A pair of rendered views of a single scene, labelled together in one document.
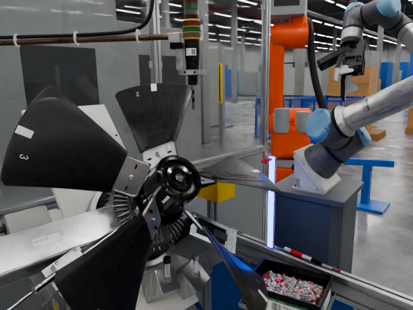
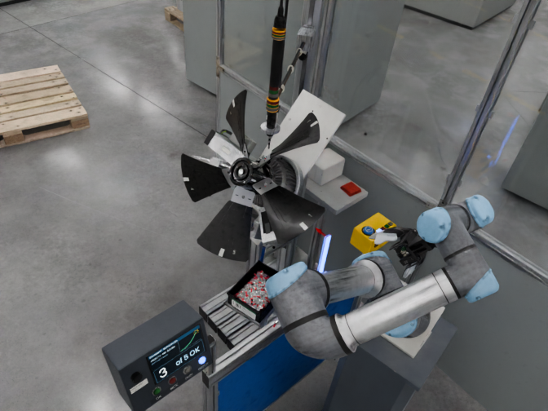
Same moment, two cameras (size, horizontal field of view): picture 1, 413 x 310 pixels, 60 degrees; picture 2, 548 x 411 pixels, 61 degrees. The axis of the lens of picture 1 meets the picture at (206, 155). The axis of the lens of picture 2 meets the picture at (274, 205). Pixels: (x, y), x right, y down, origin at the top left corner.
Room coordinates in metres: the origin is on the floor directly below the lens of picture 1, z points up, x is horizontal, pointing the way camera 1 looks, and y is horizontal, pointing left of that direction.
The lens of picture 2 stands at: (0.93, -1.41, 2.39)
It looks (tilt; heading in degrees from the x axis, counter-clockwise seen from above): 42 degrees down; 89
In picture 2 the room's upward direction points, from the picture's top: 6 degrees clockwise
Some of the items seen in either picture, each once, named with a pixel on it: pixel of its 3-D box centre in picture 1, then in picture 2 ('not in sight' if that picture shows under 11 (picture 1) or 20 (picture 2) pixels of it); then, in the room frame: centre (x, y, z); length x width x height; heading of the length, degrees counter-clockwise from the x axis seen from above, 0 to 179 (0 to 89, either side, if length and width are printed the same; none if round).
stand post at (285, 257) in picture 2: not in sight; (289, 236); (1.05, 0.36, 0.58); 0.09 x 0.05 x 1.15; 135
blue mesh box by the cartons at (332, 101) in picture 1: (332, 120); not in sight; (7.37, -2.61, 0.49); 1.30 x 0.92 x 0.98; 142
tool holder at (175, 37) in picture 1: (188, 54); (271, 116); (0.91, 0.04, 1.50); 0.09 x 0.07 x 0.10; 80
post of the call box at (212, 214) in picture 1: (212, 210); not in sight; (1.37, -0.02, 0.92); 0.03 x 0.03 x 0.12; 45
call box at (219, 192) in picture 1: (211, 186); (373, 235); (1.37, -0.02, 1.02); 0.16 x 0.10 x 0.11; 45
